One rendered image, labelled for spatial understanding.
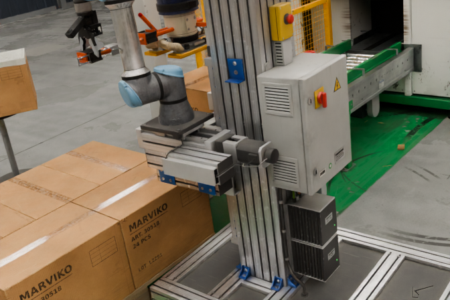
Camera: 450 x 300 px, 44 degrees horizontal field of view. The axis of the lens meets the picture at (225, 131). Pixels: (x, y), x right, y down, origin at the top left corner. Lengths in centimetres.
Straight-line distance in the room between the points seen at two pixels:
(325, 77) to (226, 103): 44
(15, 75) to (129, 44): 229
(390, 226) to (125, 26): 200
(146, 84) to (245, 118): 42
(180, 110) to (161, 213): 76
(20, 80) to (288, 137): 268
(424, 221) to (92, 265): 190
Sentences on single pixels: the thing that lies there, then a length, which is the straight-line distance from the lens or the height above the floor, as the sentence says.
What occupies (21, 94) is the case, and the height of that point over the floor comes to 76.
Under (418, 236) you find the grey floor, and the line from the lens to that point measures 337.
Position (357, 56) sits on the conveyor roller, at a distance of 492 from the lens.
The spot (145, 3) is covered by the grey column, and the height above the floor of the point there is 128.
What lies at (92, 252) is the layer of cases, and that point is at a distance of 266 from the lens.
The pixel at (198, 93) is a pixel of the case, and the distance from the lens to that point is 303.
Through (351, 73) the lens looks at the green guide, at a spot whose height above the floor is 61.
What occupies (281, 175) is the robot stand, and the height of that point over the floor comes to 82.
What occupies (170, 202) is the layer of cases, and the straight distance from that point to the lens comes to 291.
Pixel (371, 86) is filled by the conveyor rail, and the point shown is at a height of 50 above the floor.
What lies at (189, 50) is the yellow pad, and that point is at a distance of 296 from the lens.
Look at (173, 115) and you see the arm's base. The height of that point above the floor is 108.
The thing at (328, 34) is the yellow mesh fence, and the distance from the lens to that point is 511.
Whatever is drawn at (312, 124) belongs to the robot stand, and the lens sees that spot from 211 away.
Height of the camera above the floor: 182
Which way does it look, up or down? 21 degrees down
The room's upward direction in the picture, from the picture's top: 8 degrees counter-clockwise
